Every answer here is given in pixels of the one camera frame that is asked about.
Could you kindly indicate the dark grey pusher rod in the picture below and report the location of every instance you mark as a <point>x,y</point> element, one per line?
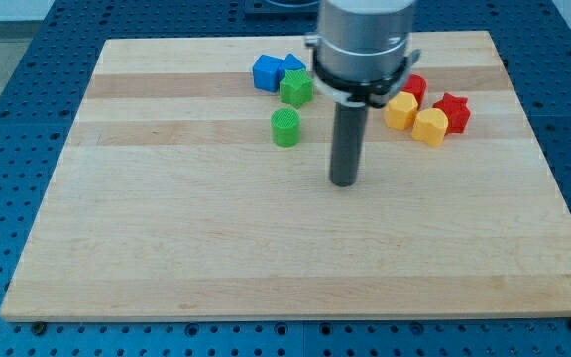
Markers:
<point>348,133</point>

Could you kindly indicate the green cylinder block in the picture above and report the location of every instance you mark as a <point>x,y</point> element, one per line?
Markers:
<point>285,125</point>

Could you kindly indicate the red block behind arm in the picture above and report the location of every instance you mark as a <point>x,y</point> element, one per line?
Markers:
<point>417,86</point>

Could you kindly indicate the yellow heart block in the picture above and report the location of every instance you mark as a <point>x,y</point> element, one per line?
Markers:
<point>430,126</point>

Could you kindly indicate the wooden board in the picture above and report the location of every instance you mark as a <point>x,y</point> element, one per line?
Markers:
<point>170,201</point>

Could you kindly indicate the red star block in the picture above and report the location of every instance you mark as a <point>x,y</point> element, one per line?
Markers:
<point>457,111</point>

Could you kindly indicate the yellow hexagon block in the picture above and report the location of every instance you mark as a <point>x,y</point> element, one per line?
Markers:
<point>400,111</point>

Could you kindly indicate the blue triangular block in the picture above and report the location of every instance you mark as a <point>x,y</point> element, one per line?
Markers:
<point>290,62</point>

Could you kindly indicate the green star block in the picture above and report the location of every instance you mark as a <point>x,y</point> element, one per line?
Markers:
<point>296,88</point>

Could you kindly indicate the blue cube block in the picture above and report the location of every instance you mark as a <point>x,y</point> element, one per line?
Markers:
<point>265,73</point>

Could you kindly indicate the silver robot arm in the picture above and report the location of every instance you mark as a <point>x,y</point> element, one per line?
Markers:
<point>359,50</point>

